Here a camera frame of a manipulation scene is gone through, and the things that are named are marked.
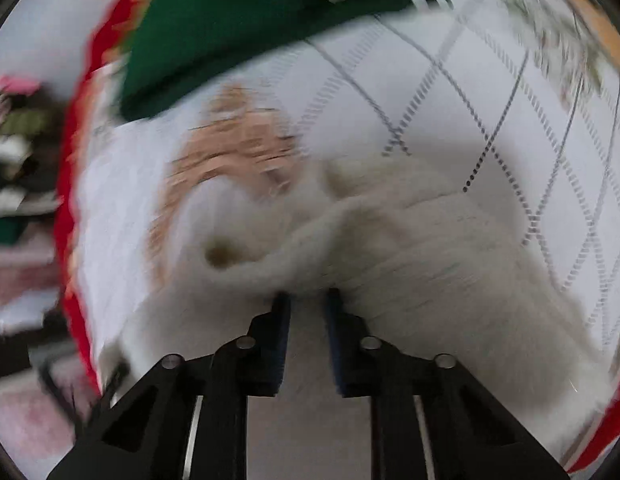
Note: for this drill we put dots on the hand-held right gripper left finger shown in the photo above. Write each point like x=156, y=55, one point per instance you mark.
x=281, y=340

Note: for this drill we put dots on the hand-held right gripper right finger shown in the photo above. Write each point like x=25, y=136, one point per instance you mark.
x=337, y=340

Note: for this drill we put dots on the white knit cardigan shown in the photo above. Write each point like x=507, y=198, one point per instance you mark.
x=415, y=220

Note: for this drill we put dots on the red floral blanket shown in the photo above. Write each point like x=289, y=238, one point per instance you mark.
x=69, y=200

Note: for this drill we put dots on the white diamond-pattern cloth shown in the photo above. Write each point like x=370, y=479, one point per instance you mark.
x=490, y=125

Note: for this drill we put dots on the dark green garment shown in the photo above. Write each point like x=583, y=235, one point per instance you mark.
x=2, y=232

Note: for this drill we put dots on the green pants with white stripes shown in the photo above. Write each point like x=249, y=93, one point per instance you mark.
x=229, y=25

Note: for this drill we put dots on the white puffer vest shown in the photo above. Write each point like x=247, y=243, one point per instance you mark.
x=9, y=152

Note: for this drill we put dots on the olive puffer jacket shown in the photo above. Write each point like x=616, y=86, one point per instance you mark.
x=27, y=121

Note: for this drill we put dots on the pink jacket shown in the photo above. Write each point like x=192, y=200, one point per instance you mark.
x=9, y=85

